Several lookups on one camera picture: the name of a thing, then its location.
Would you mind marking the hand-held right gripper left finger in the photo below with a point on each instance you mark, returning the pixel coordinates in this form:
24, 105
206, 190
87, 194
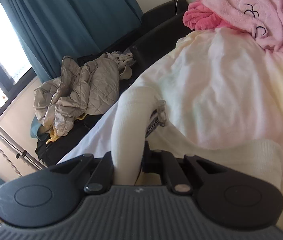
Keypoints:
104, 170

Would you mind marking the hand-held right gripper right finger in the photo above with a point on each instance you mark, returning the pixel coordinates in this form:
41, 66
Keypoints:
166, 165

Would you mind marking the cream sweatpants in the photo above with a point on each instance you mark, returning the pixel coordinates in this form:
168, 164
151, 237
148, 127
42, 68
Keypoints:
129, 130

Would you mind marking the yellow cloth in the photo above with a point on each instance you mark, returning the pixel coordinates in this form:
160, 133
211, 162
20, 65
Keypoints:
54, 136

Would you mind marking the teal cloth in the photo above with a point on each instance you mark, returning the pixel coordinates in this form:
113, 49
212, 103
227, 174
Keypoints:
37, 130

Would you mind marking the beige quilted jacket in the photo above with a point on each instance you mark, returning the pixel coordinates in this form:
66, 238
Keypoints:
81, 92

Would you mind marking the garment steamer stand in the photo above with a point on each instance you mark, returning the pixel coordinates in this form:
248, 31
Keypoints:
9, 142

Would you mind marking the white patterned cloth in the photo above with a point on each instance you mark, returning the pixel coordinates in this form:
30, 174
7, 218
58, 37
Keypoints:
120, 58

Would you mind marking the black sofa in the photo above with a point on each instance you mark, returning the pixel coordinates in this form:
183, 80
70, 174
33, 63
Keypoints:
156, 37

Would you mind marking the hot pink fleece blanket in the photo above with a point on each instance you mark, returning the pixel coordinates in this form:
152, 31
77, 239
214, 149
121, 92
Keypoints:
201, 17

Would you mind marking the dark framed window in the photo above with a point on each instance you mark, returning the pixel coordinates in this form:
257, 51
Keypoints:
1, 55

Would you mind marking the light pink fleece robe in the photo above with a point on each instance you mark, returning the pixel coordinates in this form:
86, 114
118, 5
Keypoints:
269, 10

